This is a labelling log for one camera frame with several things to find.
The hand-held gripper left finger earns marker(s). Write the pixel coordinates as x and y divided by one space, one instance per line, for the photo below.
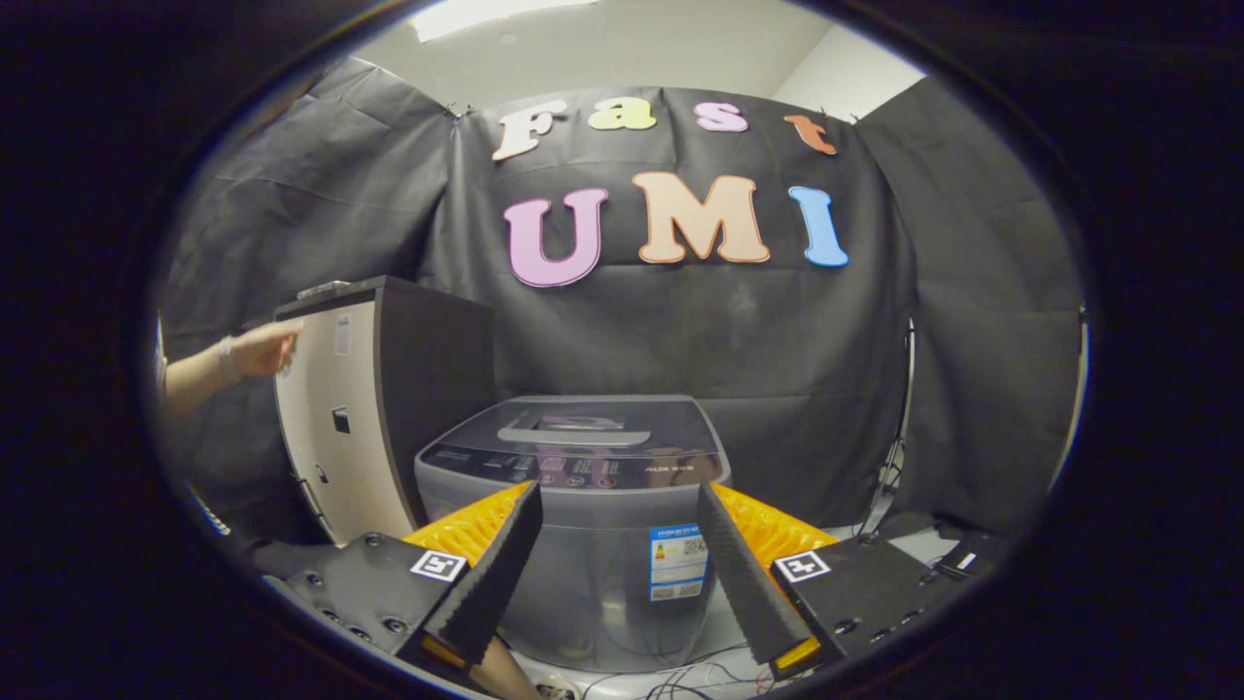
491 583

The grey washing machine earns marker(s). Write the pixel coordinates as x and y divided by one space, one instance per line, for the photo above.
583 583

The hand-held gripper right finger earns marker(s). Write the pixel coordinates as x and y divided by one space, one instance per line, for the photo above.
743 583

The black backdrop cloth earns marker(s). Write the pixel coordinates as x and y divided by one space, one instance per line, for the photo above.
758 331

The dark washing machine lid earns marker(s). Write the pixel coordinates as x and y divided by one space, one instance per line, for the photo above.
661 428

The dark cabinet with beige door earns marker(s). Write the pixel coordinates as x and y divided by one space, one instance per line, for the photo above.
437 369

